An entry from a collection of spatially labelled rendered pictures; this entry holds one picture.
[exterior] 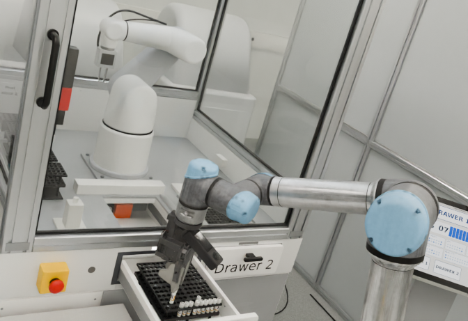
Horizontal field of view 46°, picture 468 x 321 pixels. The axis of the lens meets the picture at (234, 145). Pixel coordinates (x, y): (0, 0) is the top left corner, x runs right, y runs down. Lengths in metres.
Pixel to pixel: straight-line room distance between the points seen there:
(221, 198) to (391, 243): 0.40
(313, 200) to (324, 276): 2.32
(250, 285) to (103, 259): 0.59
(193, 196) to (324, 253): 2.35
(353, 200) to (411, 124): 1.88
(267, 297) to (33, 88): 1.17
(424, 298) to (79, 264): 1.26
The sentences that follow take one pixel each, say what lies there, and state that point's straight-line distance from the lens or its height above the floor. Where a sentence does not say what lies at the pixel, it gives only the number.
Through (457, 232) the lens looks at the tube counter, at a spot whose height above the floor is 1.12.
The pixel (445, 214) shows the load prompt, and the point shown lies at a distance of 2.16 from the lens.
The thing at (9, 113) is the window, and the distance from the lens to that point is 1.63.
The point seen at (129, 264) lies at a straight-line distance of 1.73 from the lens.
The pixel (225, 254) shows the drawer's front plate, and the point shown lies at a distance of 1.84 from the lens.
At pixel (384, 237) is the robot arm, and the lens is 1.11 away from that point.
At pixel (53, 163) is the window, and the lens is 1.49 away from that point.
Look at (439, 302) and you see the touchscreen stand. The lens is 2.25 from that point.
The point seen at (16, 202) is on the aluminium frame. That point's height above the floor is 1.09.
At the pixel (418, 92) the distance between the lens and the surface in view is 3.13.
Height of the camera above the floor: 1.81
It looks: 18 degrees down
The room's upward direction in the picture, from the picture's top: 16 degrees clockwise
